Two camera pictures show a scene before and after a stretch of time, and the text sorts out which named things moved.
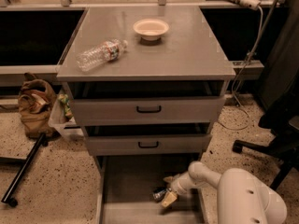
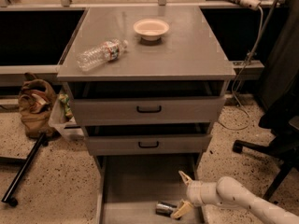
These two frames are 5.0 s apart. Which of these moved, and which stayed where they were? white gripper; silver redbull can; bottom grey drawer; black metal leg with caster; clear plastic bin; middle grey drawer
Moved: silver redbull can; white gripper
Stayed: clear plastic bin; bottom grey drawer; black metal leg with caster; middle grey drawer
